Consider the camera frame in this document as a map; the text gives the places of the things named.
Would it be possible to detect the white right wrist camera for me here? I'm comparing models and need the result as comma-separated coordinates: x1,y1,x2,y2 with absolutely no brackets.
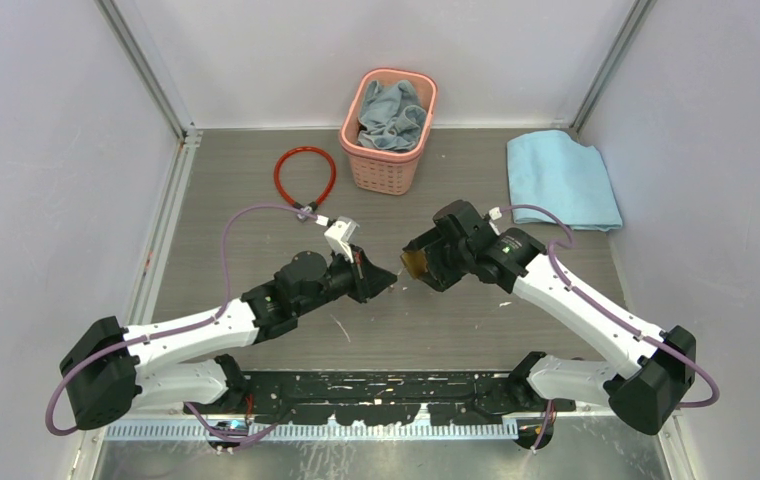
488,207,503,220

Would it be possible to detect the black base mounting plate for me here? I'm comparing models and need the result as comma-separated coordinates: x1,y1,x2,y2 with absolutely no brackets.
196,371,546,426

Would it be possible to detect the red cable lock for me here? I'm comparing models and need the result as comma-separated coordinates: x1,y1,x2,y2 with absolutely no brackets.
273,146,338,222

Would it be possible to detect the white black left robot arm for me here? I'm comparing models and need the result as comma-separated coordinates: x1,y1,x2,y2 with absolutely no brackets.
45,246,398,436

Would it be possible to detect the light blue folded towel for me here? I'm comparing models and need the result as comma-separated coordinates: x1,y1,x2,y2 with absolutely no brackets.
506,130,624,232

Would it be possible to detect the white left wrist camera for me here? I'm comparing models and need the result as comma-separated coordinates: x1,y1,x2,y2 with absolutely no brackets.
315,215,359,263

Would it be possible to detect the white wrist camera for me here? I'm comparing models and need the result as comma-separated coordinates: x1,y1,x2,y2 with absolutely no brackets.
488,207,503,220
315,215,359,263

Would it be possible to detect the pink plastic basket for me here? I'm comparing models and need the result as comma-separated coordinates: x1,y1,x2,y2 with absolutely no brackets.
338,68,438,195

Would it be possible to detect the grey cloth in basket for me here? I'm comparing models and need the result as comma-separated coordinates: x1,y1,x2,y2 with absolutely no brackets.
357,80,427,153

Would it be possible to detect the brass padlock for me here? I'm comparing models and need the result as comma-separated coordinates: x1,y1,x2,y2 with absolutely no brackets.
400,250,429,280

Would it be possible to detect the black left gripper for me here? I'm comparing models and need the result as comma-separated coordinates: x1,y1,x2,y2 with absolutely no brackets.
295,244,396,316

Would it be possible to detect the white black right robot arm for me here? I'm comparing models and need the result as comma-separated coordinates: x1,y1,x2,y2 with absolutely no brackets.
401,200,697,435

